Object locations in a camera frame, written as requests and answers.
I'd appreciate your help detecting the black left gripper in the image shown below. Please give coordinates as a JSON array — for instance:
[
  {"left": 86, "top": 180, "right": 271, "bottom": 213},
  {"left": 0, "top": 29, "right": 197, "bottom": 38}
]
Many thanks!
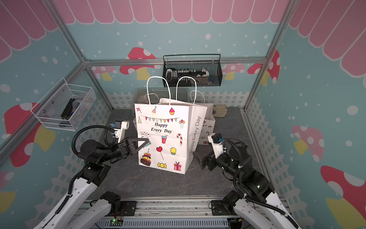
[{"left": 99, "top": 137, "right": 150, "bottom": 163}]

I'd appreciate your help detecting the white paper gift bag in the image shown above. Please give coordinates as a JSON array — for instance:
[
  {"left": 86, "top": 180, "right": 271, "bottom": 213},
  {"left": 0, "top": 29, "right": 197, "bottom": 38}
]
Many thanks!
[{"left": 135, "top": 92, "right": 207, "bottom": 174}]

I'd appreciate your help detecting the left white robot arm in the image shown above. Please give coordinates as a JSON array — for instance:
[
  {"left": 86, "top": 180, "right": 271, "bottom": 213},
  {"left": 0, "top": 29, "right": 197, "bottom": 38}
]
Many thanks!
[{"left": 36, "top": 121, "right": 150, "bottom": 229}]

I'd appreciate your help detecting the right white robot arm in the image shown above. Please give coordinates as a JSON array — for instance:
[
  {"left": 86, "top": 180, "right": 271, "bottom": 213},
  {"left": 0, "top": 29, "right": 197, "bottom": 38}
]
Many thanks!
[{"left": 200, "top": 133, "right": 300, "bottom": 229}]

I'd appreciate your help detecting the back right white gift bag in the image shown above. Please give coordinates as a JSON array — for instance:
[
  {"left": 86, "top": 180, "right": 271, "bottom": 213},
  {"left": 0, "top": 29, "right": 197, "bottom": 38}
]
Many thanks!
[{"left": 190, "top": 90, "right": 215, "bottom": 145}]

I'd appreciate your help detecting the clear plastic storage box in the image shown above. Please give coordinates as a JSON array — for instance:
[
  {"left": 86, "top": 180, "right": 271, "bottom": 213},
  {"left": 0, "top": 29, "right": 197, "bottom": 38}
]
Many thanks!
[{"left": 131, "top": 87, "right": 189, "bottom": 116}]

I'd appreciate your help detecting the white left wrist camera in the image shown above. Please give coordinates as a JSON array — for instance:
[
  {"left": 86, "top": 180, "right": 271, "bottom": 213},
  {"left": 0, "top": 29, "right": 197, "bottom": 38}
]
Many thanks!
[{"left": 112, "top": 121, "right": 130, "bottom": 144}]

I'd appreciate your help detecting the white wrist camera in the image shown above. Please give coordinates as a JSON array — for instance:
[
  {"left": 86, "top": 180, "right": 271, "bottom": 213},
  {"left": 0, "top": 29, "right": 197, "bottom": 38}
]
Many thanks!
[
  {"left": 112, "top": 121, "right": 130, "bottom": 144},
  {"left": 208, "top": 133, "right": 226, "bottom": 159}
]

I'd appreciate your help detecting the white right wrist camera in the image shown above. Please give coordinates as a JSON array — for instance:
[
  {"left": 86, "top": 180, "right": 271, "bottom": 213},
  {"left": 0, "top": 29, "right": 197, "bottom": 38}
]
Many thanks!
[{"left": 208, "top": 133, "right": 226, "bottom": 159}]

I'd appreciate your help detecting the metal base rail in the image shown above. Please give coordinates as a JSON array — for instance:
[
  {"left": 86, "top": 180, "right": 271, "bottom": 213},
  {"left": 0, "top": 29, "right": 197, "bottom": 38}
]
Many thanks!
[{"left": 77, "top": 196, "right": 289, "bottom": 229}]

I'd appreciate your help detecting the white wire wall basket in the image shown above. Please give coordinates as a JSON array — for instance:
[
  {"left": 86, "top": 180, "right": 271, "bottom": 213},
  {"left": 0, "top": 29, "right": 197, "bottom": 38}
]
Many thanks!
[{"left": 30, "top": 78, "right": 96, "bottom": 131}]

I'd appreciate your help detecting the black wire mesh wall basket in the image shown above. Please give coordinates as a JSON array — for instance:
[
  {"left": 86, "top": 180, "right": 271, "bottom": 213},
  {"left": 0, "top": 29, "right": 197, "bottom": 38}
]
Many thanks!
[{"left": 162, "top": 54, "right": 223, "bottom": 87}]

